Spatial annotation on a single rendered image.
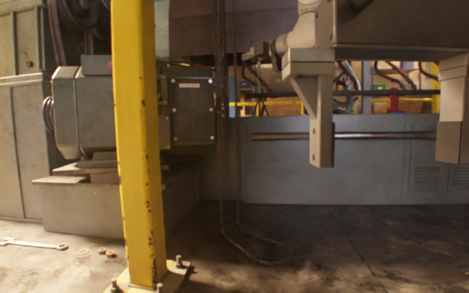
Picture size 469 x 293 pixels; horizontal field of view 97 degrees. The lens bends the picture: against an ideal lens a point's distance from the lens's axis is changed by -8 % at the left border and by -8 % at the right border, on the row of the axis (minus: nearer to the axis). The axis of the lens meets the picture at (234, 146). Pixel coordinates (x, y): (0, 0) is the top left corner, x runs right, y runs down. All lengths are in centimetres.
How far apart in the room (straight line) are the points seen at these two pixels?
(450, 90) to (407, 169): 153
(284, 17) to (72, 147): 146
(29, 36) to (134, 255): 140
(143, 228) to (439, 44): 77
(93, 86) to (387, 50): 113
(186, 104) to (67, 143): 57
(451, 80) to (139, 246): 81
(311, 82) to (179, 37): 162
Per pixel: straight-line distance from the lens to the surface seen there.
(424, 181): 187
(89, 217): 136
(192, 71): 119
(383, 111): 651
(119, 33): 80
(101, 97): 119
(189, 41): 176
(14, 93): 175
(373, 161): 169
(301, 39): 87
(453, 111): 29
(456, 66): 29
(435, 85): 378
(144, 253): 83
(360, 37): 22
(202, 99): 113
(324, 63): 21
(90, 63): 123
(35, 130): 163
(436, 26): 26
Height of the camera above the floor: 54
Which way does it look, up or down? 5 degrees down
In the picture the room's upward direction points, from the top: 1 degrees counter-clockwise
